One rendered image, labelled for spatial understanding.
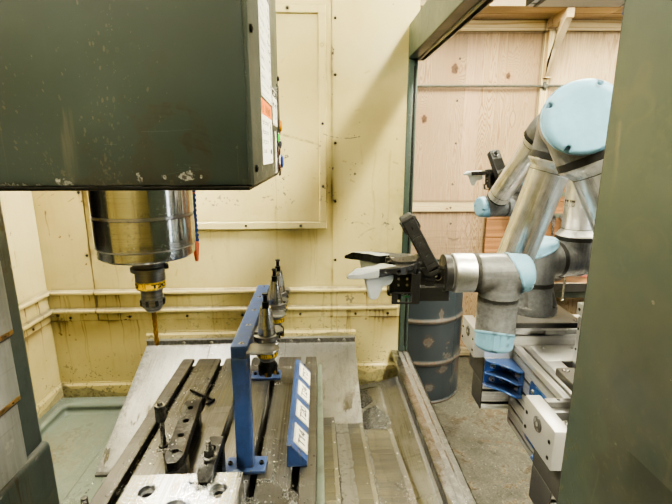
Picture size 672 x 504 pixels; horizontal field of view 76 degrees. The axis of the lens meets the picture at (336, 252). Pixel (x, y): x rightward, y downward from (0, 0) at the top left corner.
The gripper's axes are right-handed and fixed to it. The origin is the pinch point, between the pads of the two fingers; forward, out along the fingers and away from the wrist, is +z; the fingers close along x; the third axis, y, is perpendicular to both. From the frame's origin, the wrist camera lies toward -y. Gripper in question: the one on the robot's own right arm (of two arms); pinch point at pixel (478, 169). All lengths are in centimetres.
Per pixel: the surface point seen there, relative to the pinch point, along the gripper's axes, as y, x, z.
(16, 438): 38, -165, -60
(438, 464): 70, -63, -74
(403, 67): -44, -32, -4
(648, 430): 13, -67, -137
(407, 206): 9.3, -36.1, -5.0
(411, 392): 71, -55, -37
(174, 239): -9, -114, -95
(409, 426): 84, -57, -39
